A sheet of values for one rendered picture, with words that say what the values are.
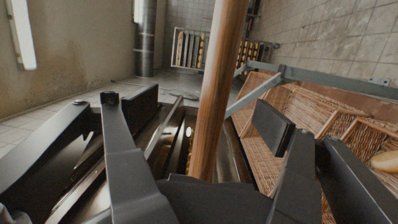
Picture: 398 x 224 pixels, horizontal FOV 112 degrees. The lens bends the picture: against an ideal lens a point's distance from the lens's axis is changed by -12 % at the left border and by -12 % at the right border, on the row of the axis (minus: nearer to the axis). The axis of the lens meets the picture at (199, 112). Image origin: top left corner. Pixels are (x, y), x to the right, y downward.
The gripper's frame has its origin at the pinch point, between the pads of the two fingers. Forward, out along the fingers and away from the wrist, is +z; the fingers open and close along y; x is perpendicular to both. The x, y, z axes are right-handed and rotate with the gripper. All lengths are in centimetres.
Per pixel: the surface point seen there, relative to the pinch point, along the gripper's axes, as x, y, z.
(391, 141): -9, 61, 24
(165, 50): 5, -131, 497
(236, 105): -9.3, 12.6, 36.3
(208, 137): -2.9, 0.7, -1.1
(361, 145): -13, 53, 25
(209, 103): 0.8, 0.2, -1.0
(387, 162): -14, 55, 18
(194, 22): 97, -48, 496
